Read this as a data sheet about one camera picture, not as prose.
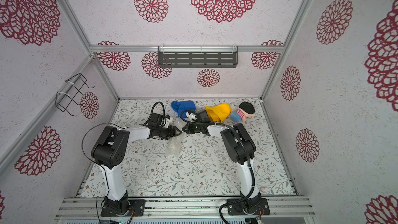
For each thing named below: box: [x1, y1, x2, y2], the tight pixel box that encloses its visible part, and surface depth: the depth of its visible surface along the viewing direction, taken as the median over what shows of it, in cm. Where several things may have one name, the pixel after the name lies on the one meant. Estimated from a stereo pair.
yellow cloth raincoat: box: [204, 102, 232, 123], surface depth 108 cm
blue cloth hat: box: [171, 100, 196, 119], surface depth 115 cm
